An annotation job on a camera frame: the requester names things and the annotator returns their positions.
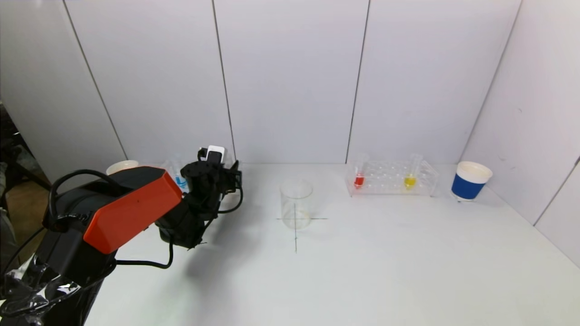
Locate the test tube with blue pigment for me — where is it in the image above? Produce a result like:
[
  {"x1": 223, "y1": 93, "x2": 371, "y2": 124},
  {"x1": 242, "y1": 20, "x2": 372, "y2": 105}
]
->
[{"x1": 171, "y1": 155, "x2": 189, "y2": 190}]

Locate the test tube with red pigment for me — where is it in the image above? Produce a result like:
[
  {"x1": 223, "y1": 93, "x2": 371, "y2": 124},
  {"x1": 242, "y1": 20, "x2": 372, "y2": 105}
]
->
[{"x1": 353, "y1": 154, "x2": 368, "y2": 190}]

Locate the black metal frame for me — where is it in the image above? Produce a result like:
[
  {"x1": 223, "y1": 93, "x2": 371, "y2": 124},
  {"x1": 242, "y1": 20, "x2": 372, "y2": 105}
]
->
[{"x1": 0, "y1": 104, "x2": 50, "y2": 191}]

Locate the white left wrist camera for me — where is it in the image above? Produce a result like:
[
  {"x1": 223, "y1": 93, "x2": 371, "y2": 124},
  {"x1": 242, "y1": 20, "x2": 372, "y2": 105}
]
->
[{"x1": 199, "y1": 145, "x2": 226, "y2": 163}]

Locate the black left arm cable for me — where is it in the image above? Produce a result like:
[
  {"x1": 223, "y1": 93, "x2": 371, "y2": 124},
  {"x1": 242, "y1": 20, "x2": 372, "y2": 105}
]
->
[{"x1": 0, "y1": 169, "x2": 244, "y2": 272}]

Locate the test tube with yellow pigment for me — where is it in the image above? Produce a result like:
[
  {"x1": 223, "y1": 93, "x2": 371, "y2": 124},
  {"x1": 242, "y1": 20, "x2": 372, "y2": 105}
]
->
[{"x1": 403, "y1": 154, "x2": 423, "y2": 190}]

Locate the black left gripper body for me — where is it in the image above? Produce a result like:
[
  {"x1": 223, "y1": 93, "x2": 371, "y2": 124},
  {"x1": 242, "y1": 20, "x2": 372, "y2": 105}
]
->
[{"x1": 224, "y1": 170, "x2": 242, "y2": 192}]

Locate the clear glass beaker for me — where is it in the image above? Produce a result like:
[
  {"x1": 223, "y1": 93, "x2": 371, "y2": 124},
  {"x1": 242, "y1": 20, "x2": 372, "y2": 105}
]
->
[{"x1": 280, "y1": 180, "x2": 314, "y2": 230}]

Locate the white paper cup blue sleeve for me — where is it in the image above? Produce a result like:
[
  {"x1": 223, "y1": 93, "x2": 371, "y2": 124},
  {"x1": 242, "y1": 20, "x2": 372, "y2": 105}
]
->
[
  {"x1": 106, "y1": 160, "x2": 140, "y2": 176},
  {"x1": 450, "y1": 162, "x2": 492, "y2": 202}
]

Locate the crinkled clear plastic wrap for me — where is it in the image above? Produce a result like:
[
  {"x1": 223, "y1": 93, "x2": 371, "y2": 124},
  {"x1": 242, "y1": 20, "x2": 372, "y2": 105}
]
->
[{"x1": 0, "y1": 260, "x2": 82, "y2": 317}]

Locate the clear acrylic test tube rack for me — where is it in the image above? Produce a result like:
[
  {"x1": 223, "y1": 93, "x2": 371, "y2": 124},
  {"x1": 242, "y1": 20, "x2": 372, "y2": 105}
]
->
[
  {"x1": 344, "y1": 158, "x2": 439, "y2": 198},
  {"x1": 156, "y1": 158, "x2": 244, "y2": 196}
]

